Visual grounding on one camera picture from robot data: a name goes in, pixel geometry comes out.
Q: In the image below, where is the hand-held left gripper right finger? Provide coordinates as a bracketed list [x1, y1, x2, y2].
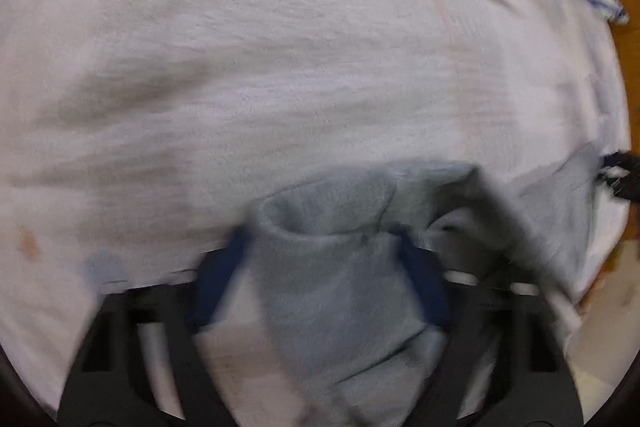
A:
[394, 224, 584, 427]

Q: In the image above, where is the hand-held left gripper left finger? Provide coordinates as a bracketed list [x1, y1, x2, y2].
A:
[57, 226, 257, 427]

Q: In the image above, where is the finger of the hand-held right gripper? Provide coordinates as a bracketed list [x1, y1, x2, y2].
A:
[597, 150, 640, 203]

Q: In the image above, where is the grey sweatshirt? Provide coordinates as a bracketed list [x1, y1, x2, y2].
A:
[194, 146, 609, 427]

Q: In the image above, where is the white printed blanket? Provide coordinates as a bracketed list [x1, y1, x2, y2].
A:
[0, 0, 634, 419]

